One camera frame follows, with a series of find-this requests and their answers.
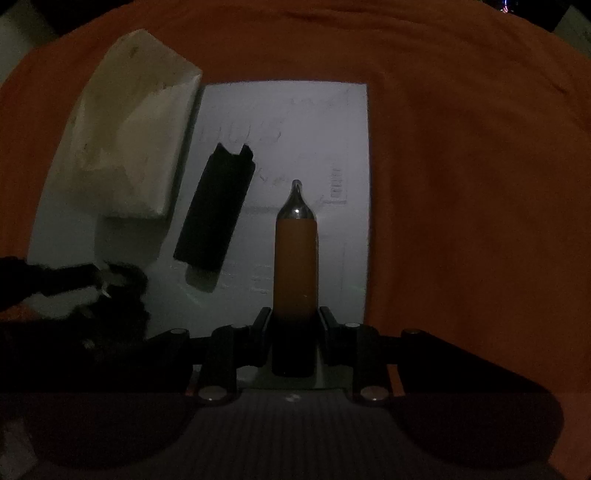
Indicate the orange red tablecloth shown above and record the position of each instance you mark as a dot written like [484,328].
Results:
[479,157]

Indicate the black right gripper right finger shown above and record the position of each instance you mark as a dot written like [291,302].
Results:
[351,361]

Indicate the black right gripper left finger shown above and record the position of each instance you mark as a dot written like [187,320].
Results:
[238,355]

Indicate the orange lighter with silver tip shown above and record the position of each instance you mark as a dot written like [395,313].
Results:
[295,274]

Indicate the black rectangular case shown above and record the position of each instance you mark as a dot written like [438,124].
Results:
[214,210]

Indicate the white flat box lid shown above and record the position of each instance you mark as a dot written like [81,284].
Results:
[315,132]

